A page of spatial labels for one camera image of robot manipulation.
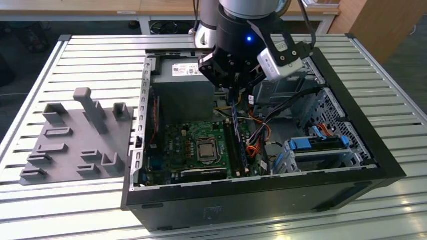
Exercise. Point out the silver power supply unit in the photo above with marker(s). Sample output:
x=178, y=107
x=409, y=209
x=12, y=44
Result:
x=182, y=100

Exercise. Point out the perforated metal drive cage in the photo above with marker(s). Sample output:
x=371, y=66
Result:
x=333, y=107

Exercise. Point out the CPU socket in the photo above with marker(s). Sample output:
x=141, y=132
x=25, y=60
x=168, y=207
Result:
x=206, y=141

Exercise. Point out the green motherboard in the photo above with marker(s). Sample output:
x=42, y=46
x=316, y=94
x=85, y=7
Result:
x=180, y=140

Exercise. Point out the wooden cabinet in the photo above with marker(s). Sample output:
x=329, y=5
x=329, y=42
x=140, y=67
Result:
x=383, y=25

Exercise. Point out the silver CPU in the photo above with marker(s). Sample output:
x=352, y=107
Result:
x=206, y=151

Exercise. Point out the hard disk in blue carrier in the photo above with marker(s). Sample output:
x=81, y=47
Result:
x=300, y=145

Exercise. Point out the wooden top desk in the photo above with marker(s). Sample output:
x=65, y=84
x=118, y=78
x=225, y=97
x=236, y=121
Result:
x=66, y=6

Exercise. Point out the graphics card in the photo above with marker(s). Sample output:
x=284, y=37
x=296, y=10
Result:
x=202, y=173

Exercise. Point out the black PC case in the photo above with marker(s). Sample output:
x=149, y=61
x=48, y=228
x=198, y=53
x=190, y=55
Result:
x=233, y=205

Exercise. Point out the grey parts rack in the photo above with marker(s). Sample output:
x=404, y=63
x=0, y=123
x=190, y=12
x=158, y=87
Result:
x=73, y=162

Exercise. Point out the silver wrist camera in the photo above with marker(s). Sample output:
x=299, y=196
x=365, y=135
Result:
x=270, y=71

